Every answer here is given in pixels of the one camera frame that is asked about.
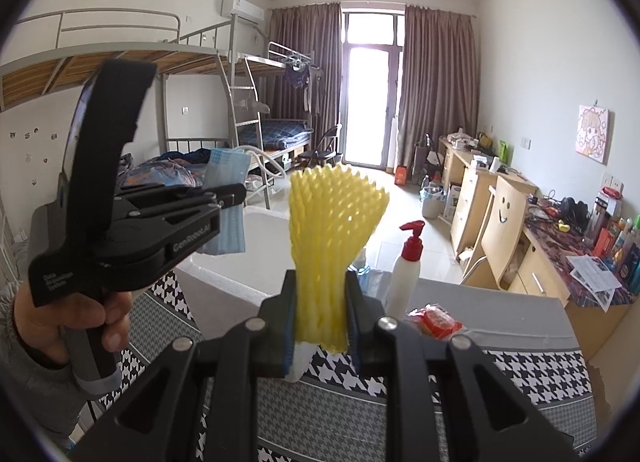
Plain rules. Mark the pink wall poster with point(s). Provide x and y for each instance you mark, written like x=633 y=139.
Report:
x=592 y=134

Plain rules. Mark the row of toiletry bottles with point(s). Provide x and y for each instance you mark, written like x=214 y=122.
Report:
x=620 y=247

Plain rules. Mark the white lotion pump bottle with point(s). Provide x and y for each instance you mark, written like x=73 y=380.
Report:
x=402 y=277

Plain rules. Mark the green packet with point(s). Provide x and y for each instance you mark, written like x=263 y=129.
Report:
x=504 y=151

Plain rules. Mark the small metal bunk bed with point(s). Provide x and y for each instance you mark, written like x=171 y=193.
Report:
x=280 y=55

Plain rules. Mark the bundled blue orange quilt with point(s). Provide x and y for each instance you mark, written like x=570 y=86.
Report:
x=160 y=171

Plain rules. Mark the hanging dark clothes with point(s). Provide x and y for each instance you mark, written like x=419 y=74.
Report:
x=300 y=76

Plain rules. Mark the person's left hand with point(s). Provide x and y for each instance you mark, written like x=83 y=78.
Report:
x=40 y=327

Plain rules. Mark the black folding chair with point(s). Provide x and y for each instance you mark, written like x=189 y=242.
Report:
x=320 y=154

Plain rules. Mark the red packet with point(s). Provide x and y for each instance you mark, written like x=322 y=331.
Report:
x=435 y=322

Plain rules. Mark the black headphones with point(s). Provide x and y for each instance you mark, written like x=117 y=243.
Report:
x=572 y=209

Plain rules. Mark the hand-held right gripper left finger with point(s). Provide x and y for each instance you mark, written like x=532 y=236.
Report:
x=289 y=342

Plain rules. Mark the wooden smiley chair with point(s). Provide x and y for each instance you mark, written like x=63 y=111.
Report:
x=502 y=222

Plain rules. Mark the wooden desk with patterned cover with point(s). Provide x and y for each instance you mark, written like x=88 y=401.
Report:
x=550 y=267

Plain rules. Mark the glass balcony door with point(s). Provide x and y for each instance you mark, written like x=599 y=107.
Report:
x=370 y=101

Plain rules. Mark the large metal bunk bed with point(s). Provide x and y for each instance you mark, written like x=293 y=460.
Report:
x=125 y=49

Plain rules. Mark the white foam box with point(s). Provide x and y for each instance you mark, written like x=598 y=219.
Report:
x=250 y=252

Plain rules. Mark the grey bucket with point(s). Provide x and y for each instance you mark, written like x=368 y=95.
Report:
x=432 y=204

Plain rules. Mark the red bag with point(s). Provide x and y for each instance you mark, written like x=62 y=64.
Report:
x=402 y=175

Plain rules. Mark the brown curtain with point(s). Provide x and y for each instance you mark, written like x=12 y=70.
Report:
x=435 y=81
x=305 y=41

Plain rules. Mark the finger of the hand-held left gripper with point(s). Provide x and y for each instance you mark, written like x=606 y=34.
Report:
x=195 y=237
x=200 y=197

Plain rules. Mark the blue spray bottle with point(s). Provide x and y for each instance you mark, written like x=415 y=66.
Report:
x=361 y=264

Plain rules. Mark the printed paper sheet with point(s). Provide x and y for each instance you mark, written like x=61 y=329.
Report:
x=595 y=279

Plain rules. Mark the yellow foam fruit net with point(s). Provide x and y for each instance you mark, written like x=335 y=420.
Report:
x=325 y=242

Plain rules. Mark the blue face mask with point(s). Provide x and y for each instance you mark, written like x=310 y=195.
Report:
x=227 y=169

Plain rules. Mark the white air conditioner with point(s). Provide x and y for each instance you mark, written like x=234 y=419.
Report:
x=242 y=9

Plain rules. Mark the blue plaid bedding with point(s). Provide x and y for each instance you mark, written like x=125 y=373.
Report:
x=280 y=131

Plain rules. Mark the houndstooth tablecloth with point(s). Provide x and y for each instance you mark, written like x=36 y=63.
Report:
x=320 y=417

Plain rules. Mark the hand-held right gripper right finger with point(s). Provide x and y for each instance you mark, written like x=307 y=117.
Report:
x=352 y=337

